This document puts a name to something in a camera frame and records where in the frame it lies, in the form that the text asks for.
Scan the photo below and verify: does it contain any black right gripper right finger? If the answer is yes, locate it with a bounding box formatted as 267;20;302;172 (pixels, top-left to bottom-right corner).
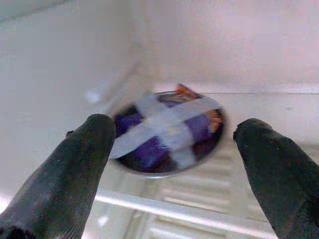
233;118;319;239

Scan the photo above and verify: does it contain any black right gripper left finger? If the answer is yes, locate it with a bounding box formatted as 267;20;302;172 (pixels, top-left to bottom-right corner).
0;114;117;239

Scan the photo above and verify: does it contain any taped metal bowl of snacks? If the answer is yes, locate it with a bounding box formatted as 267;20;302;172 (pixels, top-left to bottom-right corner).
109;84;226;178

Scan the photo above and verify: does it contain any white wire fridge shelf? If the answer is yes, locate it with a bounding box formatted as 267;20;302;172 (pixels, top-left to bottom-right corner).
82;139;277;239

